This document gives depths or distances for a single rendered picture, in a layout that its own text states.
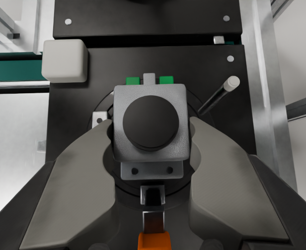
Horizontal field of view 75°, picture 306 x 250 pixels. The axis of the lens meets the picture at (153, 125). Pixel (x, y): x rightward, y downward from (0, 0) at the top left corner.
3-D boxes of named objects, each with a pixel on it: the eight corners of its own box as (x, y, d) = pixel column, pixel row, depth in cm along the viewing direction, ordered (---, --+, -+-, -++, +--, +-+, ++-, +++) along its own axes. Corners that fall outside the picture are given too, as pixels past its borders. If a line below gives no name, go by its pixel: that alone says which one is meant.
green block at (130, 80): (142, 105, 21) (140, 90, 17) (131, 106, 21) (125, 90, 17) (142, 94, 22) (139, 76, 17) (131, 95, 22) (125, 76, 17)
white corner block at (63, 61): (92, 88, 26) (81, 75, 22) (56, 89, 26) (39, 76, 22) (92, 54, 27) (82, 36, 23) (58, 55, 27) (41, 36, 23)
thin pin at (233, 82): (205, 115, 21) (241, 86, 13) (198, 115, 21) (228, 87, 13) (205, 107, 22) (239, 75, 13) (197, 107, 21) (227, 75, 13)
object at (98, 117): (110, 132, 21) (107, 130, 19) (96, 133, 21) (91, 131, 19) (110, 113, 21) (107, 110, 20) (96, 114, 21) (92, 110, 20)
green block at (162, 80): (168, 105, 22) (174, 89, 17) (157, 105, 22) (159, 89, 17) (168, 94, 22) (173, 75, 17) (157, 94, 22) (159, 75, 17)
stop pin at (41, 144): (61, 153, 27) (46, 152, 23) (52, 153, 27) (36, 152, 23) (62, 142, 27) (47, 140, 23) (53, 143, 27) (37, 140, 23)
